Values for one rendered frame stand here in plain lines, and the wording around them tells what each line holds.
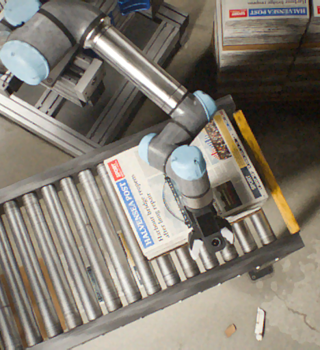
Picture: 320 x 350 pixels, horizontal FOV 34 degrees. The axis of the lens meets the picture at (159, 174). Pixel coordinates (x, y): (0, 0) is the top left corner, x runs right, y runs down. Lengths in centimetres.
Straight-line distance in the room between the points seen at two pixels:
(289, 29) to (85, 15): 89
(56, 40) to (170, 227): 56
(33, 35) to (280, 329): 170
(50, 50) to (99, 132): 113
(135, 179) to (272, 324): 122
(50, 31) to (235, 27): 83
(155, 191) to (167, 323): 110
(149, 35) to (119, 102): 37
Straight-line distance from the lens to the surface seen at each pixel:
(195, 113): 128
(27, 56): 127
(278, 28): 196
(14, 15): 170
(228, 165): 146
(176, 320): 243
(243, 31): 195
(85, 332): 166
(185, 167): 116
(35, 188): 175
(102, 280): 165
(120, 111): 240
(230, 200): 144
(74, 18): 130
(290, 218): 167
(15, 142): 269
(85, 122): 242
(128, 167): 146
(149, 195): 144
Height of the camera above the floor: 243
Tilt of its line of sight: 75 degrees down
